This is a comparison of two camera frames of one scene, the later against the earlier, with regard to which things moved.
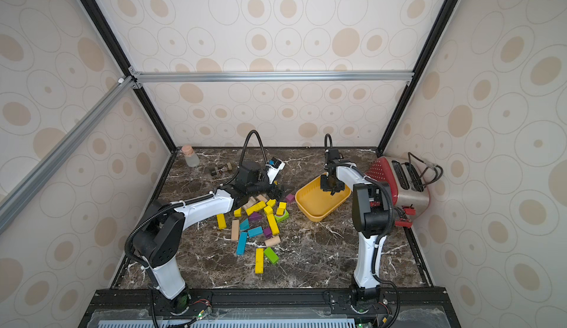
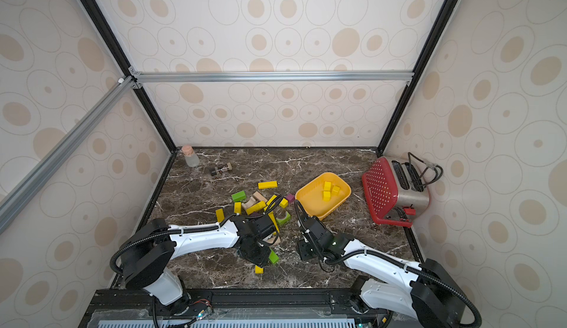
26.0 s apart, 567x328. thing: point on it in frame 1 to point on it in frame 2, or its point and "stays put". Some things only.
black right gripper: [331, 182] to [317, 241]
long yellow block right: [273, 224] stays put
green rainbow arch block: [279, 219] stays put
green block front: [271, 255] stays put
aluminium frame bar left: [13, 200] stays put
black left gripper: [274, 194] to [263, 261]
